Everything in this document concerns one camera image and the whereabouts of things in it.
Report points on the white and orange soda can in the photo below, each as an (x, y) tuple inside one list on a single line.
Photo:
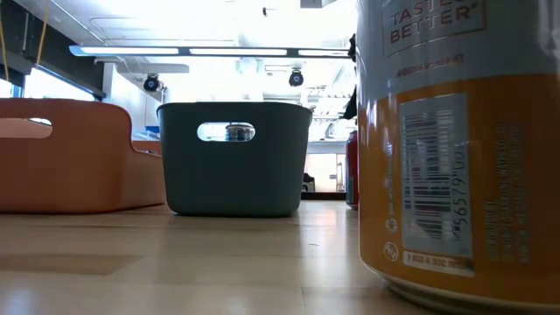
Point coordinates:
[(503, 175)]

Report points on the red Fanta soda can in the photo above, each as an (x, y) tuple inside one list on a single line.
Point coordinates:
[(352, 170)]

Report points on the black background chair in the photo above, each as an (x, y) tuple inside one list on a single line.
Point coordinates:
[(308, 183)]

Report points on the dark teal plastic bin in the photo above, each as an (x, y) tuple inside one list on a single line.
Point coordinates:
[(236, 179)]

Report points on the overhead light bar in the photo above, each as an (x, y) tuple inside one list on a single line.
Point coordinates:
[(184, 51)]

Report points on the orange plastic bin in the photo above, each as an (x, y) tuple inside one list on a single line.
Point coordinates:
[(79, 175)]

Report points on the black hanging camera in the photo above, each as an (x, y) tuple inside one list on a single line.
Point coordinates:
[(151, 83), (296, 79)]

